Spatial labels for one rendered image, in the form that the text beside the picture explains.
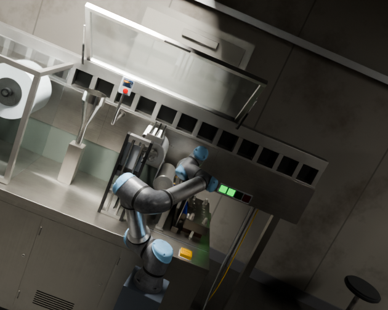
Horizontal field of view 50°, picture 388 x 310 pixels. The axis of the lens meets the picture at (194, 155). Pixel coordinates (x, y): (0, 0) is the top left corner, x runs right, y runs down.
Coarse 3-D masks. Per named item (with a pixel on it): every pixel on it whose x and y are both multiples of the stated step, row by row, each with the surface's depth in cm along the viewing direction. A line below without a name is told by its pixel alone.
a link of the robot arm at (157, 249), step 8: (152, 240) 205; (160, 240) 206; (144, 248) 203; (152, 248) 200; (160, 248) 200; (168, 248) 203; (144, 256) 203; (152, 256) 200; (160, 256) 198; (168, 256) 200; (144, 264) 204; (152, 264) 200; (160, 264) 200; (168, 264) 203; (152, 272) 201; (160, 272) 202
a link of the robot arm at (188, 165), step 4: (188, 156) 211; (188, 160) 208; (192, 160) 208; (180, 164) 208; (184, 164) 207; (188, 164) 207; (192, 164) 207; (196, 164) 209; (180, 168) 206; (184, 168) 206; (188, 168) 206; (192, 168) 205; (196, 168) 205; (176, 172) 208; (180, 172) 205; (184, 172) 205; (188, 172) 205; (192, 172) 204; (180, 176) 207; (184, 176) 205; (188, 176) 206; (192, 176) 204
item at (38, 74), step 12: (0, 60) 219; (12, 60) 219; (36, 72) 220; (48, 72) 231; (36, 84) 222; (24, 108) 226; (24, 120) 228; (24, 132) 233; (12, 156) 235; (12, 168) 238; (0, 180) 239
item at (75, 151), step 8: (88, 104) 251; (88, 112) 254; (96, 112) 256; (88, 120) 258; (80, 128) 262; (80, 136) 262; (72, 144) 262; (80, 144) 265; (72, 152) 263; (80, 152) 263; (64, 160) 265; (72, 160) 265; (80, 160) 271; (64, 168) 267; (72, 168) 266; (64, 176) 268; (72, 176) 268
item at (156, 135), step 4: (160, 124) 278; (152, 128) 262; (156, 128) 274; (164, 128) 274; (148, 132) 257; (152, 132) 261; (156, 132) 257; (160, 132) 268; (164, 132) 272; (148, 136) 249; (152, 136) 249; (156, 136) 257; (160, 136) 254; (152, 140) 249; (156, 140) 249; (160, 140) 249; (160, 144) 250
